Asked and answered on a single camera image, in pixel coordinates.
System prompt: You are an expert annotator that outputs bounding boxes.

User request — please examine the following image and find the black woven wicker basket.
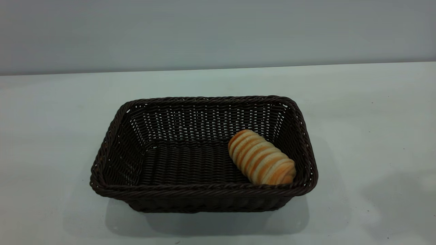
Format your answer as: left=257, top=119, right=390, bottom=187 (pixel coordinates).
left=90, top=95, right=319, bottom=214

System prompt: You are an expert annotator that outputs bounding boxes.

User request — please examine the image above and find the striped orange bread roll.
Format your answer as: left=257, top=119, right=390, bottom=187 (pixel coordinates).
left=228, top=129, right=297, bottom=186

